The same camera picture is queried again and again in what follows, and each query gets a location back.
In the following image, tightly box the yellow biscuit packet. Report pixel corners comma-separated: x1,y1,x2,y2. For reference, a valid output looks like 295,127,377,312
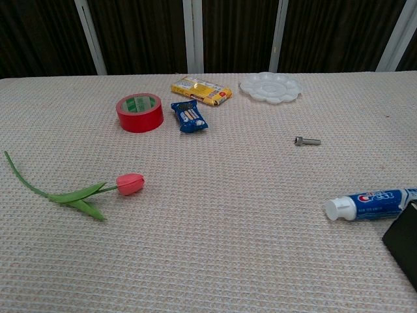
171,75,234,108

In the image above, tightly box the red tape roll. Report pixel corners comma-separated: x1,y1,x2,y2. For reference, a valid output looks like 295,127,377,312
116,93,165,134

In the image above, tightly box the black box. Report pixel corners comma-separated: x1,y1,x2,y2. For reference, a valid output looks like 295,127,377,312
381,201,417,293

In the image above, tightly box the small metal bolt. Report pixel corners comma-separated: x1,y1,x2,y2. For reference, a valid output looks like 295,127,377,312
295,136,322,147

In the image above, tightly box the beige woven tablecloth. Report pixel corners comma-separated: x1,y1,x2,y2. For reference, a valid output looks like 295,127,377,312
0,70,417,313

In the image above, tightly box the pink artificial tulip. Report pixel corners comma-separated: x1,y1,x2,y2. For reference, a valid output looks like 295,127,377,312
4,151,145,222

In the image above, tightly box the blue cookie packet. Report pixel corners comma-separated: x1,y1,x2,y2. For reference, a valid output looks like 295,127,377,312
170,99,209,134

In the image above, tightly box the white frame post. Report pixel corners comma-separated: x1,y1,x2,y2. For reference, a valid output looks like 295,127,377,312
268,0,289,73
376,0,417,72
74,0,108,75
182,0,205,74

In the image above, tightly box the blue Crest toothpaste tube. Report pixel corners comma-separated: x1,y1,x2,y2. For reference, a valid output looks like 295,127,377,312
322,186,417,222

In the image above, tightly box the white flower-shaped paint palette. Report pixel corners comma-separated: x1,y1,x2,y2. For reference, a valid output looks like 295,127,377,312
239,71,302,105

